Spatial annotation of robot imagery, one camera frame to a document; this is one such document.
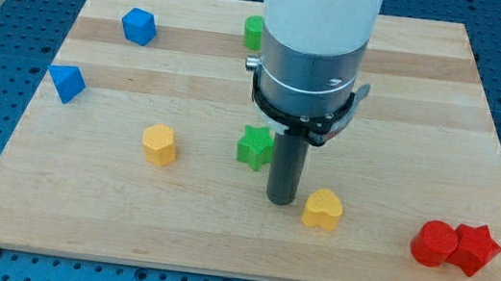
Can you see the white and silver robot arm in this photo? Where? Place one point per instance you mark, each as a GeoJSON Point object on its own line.
{"type": "Point", "coordinates": [304, 78]}

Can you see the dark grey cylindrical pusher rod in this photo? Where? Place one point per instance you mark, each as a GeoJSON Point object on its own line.
{"type": "Point", "coordinates": [287, 161]}

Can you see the black clamp ring mount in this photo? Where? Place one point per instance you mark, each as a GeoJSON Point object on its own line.
{"type": "Point", "coordinates": [314, 130]}

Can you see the blue triangular prism block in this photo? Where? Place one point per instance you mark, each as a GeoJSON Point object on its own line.
{"type": "Point", "coordinates": [68, 80]}

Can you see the wooden board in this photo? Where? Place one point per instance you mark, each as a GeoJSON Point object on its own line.
{"type": "Point", "coordinates": [74, 181]}

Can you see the red star block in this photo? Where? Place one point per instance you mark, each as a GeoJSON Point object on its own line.
{"type": "Point", "coordinates": [475, 249]}

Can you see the green cylinder block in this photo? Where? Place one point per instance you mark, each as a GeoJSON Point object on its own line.
{"type": "Point", "coordinates": [252, 32]}

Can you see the green star block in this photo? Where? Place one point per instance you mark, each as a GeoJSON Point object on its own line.
{"type": "Point", "coordinates": [255, 147]}

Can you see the yellow heart block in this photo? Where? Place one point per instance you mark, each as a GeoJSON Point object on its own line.
{"type": "Point", "coordinates": [323, 209]}

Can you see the red cylinder block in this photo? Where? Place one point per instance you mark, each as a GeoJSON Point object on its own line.
{"type": "Point", "coordinates": [434, 242]}

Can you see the yellow hexagon block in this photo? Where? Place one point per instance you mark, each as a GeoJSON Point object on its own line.
{"type": "Point", "coordinates": [159, 146]}

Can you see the blue cube block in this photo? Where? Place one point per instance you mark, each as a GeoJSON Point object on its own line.
{"type": "Point", "coordinates": [139, 26]}

